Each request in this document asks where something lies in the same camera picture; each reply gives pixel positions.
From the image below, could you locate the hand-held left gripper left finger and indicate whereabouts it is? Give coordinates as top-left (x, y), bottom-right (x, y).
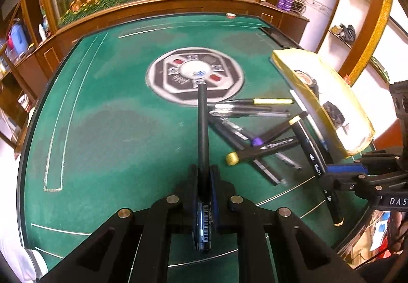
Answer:
top-left (41, 164), bottom-right (200, 283)

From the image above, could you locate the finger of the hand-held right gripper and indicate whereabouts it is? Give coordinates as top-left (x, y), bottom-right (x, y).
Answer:
top-left (353, 151), bottom-right (405, 166)
top-left (320, 164), bottom-right (388, 202)

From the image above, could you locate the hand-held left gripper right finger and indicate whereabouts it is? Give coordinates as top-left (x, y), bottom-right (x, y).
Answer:
top-left (209, 164), bottom-right (364, 283)

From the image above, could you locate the white pen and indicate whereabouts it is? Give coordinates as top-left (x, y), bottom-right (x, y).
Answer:
top-left (289, 89), bottom-right (329, 150)

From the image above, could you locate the black pen with barcode label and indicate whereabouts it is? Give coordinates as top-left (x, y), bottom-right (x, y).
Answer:
top-left (193, 79), bottom-right (213, 252)

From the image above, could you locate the black marker with yellow cap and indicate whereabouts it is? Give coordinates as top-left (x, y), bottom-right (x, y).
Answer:
top-left (226, 136), bottom-right (300, 166)

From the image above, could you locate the black marker with purple cap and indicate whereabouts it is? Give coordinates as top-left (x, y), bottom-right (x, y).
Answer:
top-left (250, 117), bottom-right (297, 147)

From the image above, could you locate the clear ballpoint pen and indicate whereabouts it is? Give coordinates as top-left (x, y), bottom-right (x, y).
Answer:
top-left (209, 104), bottom-right (291, 119)

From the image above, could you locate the black pen with yellow barrel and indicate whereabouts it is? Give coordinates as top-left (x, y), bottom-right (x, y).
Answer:
top-left (220, 97), bottom-right (294, 106)

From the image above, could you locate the black tape roll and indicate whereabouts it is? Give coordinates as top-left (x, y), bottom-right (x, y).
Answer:
top-left (292, 69), bottom-right (319, 94)

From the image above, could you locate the round table control panel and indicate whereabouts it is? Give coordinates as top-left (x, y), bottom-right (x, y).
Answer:
top-left (146, 46), bottom-right (246, 108)

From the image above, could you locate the white cloth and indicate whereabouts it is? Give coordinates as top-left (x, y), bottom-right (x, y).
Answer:
top-left (0, 232), bottom-right (48, 283)

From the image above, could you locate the blue water jug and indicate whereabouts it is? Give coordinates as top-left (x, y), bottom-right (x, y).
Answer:
top-left (7, 23), bottom-right (28, 54)

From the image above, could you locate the gold door frame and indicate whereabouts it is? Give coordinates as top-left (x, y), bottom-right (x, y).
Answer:
top-left (338, 0), bottom-right (394, 80)

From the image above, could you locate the wire basket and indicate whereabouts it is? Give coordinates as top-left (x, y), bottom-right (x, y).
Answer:
top-left (293, 0), bottom-right (322, 16)

